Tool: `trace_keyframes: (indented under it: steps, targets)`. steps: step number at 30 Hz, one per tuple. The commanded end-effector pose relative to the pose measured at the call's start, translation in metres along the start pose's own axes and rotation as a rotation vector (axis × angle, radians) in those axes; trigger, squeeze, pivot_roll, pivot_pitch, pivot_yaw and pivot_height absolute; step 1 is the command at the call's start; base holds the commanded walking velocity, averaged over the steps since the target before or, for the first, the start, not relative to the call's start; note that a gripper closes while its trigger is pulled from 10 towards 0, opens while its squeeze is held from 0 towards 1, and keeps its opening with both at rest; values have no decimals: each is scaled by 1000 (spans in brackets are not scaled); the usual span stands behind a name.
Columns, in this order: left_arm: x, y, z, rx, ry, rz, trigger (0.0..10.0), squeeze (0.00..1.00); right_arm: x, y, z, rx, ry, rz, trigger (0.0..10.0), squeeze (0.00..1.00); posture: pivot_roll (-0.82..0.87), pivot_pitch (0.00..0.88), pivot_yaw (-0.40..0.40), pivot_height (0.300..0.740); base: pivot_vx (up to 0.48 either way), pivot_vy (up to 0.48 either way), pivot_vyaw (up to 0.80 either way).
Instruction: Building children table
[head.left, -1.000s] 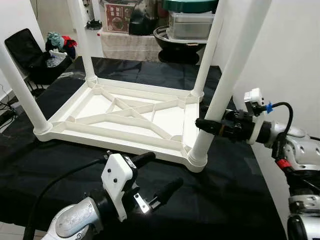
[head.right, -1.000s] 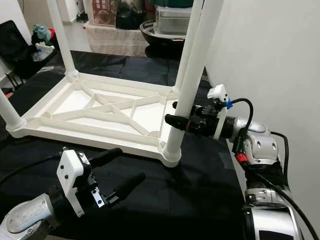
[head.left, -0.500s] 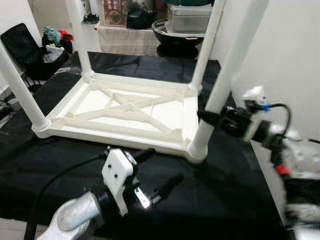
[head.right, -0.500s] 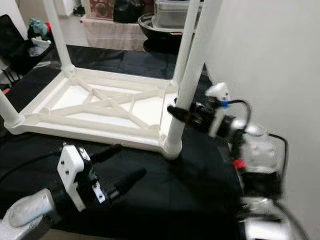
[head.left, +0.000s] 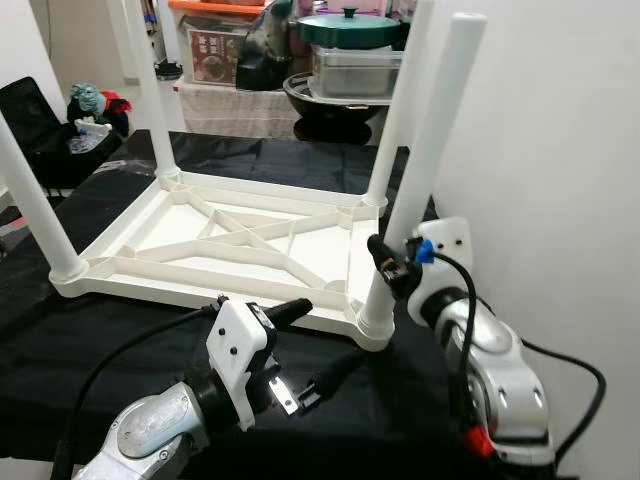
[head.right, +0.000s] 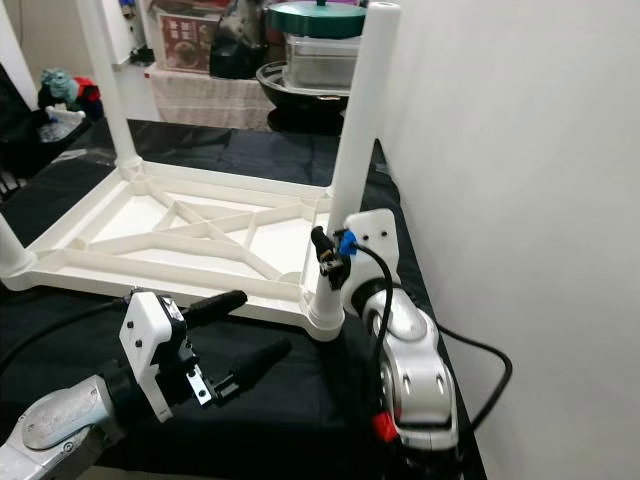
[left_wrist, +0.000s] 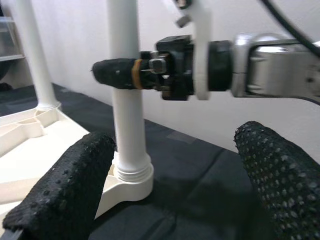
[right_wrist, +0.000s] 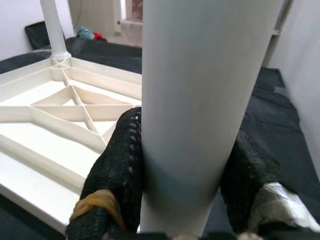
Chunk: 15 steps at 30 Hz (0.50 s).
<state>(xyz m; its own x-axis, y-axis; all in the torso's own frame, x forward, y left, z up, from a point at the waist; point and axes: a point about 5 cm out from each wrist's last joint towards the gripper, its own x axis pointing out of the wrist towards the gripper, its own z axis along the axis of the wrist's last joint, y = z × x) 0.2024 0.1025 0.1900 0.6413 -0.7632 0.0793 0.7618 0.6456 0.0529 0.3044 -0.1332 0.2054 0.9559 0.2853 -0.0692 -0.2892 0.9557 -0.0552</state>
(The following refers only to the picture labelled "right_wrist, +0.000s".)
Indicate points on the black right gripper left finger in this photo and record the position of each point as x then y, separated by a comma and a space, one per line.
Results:
112, 170

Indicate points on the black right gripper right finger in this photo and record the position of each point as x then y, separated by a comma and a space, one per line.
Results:
247, 170

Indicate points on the white plastic table top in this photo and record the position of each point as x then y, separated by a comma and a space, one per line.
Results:
37, 140

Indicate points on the white plastic table leg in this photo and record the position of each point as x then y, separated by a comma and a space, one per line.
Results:
200, 87
53, 30

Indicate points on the black tablecloth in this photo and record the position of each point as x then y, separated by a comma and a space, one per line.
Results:
275, 125

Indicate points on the beige checked fabric cover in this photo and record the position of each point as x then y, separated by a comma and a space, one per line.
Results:
131, 32

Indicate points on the black open suitcase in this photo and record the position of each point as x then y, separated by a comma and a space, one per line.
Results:
37, 35

